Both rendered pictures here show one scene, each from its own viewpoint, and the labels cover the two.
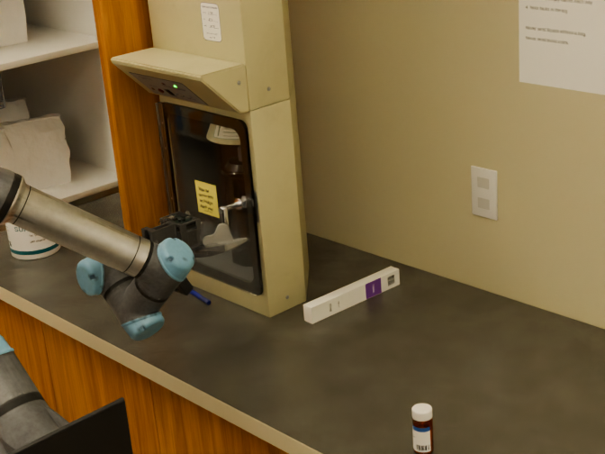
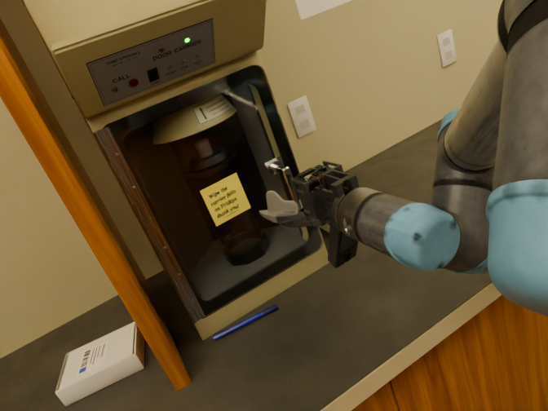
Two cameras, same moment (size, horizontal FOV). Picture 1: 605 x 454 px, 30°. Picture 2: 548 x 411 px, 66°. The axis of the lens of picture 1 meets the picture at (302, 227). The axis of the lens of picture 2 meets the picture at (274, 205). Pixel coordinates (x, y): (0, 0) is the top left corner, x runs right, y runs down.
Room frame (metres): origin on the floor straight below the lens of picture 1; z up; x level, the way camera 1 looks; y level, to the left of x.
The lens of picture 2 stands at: (2.02, 0.86, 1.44)
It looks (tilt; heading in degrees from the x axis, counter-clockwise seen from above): 22 degrees down; 292
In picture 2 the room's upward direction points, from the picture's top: 21 degrees counter-clockwise
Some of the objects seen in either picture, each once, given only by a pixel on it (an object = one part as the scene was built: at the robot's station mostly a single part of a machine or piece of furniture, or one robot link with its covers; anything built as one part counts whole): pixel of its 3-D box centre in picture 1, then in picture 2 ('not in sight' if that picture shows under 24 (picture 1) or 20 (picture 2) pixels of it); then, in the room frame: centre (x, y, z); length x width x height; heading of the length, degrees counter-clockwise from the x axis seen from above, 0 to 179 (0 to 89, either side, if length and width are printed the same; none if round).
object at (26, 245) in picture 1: (31, 223); not in sight; (2.77, 0.70, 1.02); 0.13 x 0.13 x 0.15
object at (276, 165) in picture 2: (230, 222); (287, 185); (2.26, 0.15, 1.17); 0.05 x 0.03 x 0.10; 131
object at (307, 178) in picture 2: (171, 241); (331, 199); (2.16, 0.27, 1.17); 0.12 x 0.08 x 0.09; 131
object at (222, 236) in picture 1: (224, 236); not in sight; (2.17, 0.16, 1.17); 0.09 x 0.03 x 0.06; 95
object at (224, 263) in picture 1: (210, 197); (227, 196); (2.36, 0.20, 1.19); 0.30 x 0.01 x 0.40; 41
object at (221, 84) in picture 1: (177, 84); (172, 47); (2.33, 0.24, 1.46); 0.32 x 0.12 x 0.10; 41
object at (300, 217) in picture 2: not in sight; (301, 215); (2.22, 0.26, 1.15); 0.09 x 0.05 x 0.02; 167
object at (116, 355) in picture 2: not in sight; (103, 360); (2.69, 0.35, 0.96); 0.16 x 0.12 x 0.04; 31
